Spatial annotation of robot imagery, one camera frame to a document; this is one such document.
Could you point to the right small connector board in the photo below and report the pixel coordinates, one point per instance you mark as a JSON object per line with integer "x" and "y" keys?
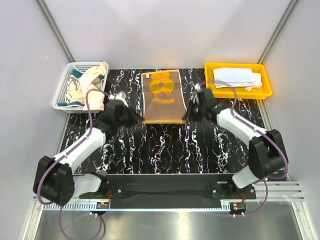
{"x": 238, "y": 207}

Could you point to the black marble pattern mat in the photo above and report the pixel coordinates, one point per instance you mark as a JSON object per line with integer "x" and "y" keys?
{"x": 196, "y": 147}

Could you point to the brown towel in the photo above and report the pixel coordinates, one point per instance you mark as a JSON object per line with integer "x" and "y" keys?
{"x": 163, "y": 100}

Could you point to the light blue white towel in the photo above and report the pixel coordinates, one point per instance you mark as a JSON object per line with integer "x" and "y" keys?
{"x": 232, "y": 77}

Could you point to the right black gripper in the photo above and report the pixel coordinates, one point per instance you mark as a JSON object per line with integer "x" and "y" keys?
{"x": 189, "y": 116}

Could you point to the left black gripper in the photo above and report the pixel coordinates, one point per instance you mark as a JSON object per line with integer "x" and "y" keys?
{"x": 134, "y": 118}

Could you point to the pale pink towel in basket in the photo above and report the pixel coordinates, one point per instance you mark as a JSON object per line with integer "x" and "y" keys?
{"x": 93, "y": 98}

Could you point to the pink rabbit towel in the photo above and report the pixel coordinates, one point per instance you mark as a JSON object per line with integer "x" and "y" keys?
{"x": 257, "y": 82}

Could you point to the yellow plastic tray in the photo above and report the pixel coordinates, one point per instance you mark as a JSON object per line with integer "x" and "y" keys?
{"x": 256, "y": 93}

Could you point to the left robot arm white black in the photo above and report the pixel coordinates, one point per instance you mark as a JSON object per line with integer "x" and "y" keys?
{"x": 55, "y": 181}

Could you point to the teal patterned towel in basket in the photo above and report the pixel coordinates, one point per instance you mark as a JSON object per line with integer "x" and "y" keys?
{"x": 73, "y": 96}

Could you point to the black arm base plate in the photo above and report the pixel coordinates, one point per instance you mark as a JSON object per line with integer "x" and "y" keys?
{"x": 217, "y": 186}

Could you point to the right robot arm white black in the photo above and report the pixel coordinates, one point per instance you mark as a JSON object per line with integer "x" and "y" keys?
{"x": 266, "y": 150}

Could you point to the left small connector board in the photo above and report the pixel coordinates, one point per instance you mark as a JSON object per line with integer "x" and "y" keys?
{"x": 103, "y": 205}

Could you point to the small connector board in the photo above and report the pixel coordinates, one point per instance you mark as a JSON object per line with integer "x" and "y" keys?
{"x": 103, "y": 205}
{"x": 238, "y": 207}

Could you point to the white perforated plastic basket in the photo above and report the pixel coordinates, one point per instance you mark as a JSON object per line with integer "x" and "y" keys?
{"x": 82, "y": 66}

